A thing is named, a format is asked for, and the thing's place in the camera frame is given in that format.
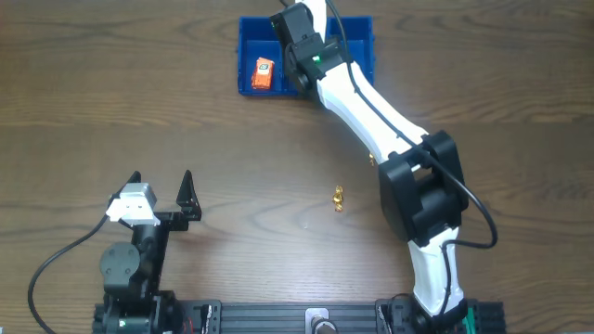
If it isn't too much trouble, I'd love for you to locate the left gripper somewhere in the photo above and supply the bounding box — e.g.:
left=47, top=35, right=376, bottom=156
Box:
left=119, top=169, right=203, bottom=232

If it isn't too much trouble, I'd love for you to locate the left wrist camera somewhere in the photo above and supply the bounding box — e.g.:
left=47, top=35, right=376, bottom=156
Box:
left=105, top=182, right=161, bottom=227

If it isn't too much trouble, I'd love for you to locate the mounting rail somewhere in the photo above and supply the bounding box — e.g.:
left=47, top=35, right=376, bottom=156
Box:
left=92, top=300, right=506, bottom=334

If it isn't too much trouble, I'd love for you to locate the blue tray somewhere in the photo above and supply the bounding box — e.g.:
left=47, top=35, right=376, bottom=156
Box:
left=237, top=15, right=376, bottom=97

